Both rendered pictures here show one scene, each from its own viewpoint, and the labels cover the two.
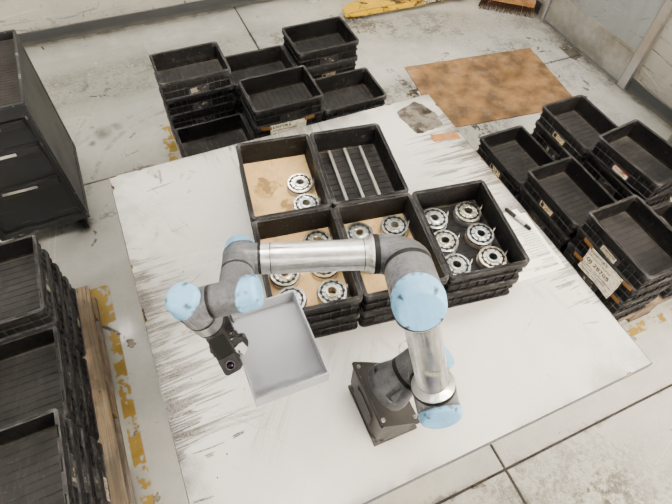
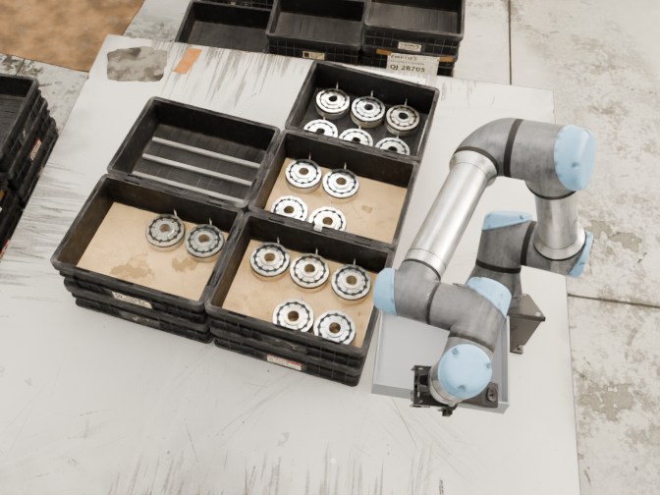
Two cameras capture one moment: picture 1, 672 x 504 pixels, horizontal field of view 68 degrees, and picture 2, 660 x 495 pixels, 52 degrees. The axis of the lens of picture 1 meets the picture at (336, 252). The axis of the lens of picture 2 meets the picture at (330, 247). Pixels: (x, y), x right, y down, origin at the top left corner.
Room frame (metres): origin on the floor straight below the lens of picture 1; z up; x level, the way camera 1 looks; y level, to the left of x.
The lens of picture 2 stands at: (0.49, 0.78, 2.35)
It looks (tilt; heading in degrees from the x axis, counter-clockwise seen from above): 57 degrees down; 300
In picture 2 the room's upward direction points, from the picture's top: 5 degrees clockwise
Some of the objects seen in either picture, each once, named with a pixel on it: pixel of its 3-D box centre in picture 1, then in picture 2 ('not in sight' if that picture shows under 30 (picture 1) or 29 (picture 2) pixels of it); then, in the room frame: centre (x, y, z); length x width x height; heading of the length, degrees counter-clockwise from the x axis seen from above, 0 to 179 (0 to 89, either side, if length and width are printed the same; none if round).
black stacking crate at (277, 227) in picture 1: (305, 267); (302, 290); (0.96, 0.10, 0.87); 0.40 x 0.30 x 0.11; 18
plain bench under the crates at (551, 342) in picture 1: (347, 304); (291, 305); (1.11, -0.07, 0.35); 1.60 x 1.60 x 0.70; 27
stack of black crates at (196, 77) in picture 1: (196, 94); not in sight; (2.48, 0.90, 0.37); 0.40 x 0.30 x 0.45; 117
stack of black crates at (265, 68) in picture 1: (261, 87); not in sight; (2.66, 0.54, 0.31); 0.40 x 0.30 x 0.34; 116
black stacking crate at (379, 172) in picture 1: (356, 172); (198, 163); (1.43, -0.06, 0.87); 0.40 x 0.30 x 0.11; 18
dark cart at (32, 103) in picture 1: (14, 149); not in sight; (1.85, 1.70, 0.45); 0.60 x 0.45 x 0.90; 27
